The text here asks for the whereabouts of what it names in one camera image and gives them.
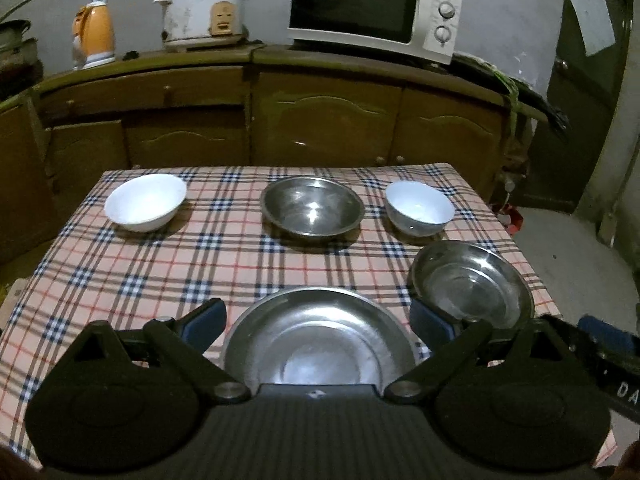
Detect green vegetables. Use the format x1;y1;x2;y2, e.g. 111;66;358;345
452;52;571;133

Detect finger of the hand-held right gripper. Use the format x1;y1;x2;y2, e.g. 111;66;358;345
579;314;640;361

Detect deep white bowl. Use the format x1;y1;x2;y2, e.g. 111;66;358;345
385;181;457;237

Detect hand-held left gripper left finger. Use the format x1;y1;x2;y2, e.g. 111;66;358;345
70;297;253;406

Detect wooden single-door cabinet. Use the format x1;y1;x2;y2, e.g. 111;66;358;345
0;90;61;261

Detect orange electric kettle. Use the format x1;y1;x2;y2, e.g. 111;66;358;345
71;0;118;71

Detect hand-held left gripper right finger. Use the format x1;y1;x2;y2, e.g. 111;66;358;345
382;297;576;406

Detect red plastic bag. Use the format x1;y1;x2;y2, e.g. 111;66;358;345
500;202;523;233

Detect plaid tablecloth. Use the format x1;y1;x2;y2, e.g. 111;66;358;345
0;161;561;461

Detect steel steamer pot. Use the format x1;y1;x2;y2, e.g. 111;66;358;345
0;19;41;68

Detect white rice cooker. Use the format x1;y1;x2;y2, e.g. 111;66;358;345
152;0;250;53

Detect small steel plate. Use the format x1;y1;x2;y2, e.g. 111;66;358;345
406;240;536;332

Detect steel bowl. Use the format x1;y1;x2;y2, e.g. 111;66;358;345
260;176;366;237

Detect dark green door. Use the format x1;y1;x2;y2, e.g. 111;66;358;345
510;0;640;213

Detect large steel plate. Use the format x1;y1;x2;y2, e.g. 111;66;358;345
221;286;419;397

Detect wide white bowl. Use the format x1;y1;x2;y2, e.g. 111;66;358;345
104;173;188;233

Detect white paper sheet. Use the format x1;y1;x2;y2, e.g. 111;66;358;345
570;0;616;57

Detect wooden two-door cabinet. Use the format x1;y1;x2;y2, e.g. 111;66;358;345
249;44;551;196

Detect white microwave oven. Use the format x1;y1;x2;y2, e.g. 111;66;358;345
286;0;463;66

